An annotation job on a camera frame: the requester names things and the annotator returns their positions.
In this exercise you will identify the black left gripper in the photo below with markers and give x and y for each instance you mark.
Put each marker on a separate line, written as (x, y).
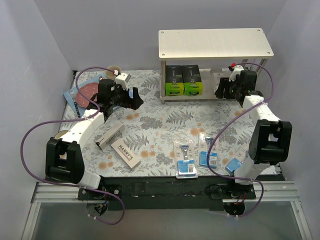
(130, 99)

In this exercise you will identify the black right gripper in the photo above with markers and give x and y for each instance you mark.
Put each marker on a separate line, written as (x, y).
(227, 87)

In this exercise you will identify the white Harry's box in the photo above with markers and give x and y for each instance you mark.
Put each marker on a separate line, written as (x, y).
(217, 73)
(113, 132)
(126, 153)

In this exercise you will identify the black green Gillette Labs box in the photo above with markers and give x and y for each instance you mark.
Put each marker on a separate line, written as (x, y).
(174, 81)

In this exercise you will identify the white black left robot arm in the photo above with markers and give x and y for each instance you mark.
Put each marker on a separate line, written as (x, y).
(64, 160)

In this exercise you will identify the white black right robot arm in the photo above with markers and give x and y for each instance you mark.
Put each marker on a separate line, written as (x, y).
(270, 141)

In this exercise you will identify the beige ceramic mug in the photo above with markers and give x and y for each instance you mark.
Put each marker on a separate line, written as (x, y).
(112, 72)

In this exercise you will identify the pink dotted plate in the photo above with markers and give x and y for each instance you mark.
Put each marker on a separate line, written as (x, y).
(88, 90)

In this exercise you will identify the silver fork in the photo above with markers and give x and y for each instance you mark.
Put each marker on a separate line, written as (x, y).
(73, 97)

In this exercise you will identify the blue checked cloth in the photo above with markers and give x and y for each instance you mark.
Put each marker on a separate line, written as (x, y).
(67, 96)

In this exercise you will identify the clear blue razor blister pack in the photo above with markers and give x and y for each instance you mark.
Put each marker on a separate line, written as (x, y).
(185, 159)

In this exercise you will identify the cream enamel cup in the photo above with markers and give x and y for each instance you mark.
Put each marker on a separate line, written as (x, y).
(60, 134)

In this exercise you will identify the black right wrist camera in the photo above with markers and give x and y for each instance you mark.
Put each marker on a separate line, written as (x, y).
(248, 76)

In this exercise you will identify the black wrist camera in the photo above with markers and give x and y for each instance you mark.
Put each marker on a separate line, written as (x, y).
(106, 87)
(248, 76)

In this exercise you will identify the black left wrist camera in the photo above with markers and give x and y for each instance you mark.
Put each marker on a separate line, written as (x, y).
(106, 87)

